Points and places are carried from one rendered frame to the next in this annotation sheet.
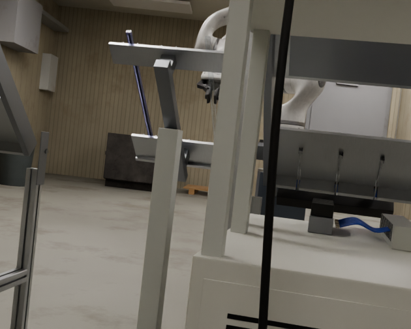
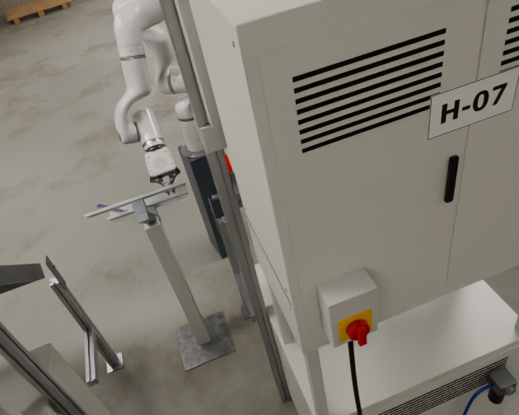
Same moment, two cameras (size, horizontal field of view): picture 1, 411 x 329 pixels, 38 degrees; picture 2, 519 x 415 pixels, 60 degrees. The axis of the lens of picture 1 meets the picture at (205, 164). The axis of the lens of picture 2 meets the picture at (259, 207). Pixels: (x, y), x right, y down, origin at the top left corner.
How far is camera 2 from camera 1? 119 cm
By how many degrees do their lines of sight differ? 43
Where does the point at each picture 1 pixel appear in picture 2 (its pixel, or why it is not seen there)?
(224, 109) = (316, 384)
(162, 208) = (173, 267)
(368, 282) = (397, 393)
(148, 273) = (181, 297)
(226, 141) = (320, 392)
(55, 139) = not seen: outside the picture
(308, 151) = not seen: hidden behind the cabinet
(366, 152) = not seen: hidden behind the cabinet
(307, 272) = (371, 404)
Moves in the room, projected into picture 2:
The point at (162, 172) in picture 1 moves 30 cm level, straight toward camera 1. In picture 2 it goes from (162, 250) to (198, 296)
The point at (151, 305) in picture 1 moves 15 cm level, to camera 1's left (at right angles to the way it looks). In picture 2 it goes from (191, 308) to (161, 325)
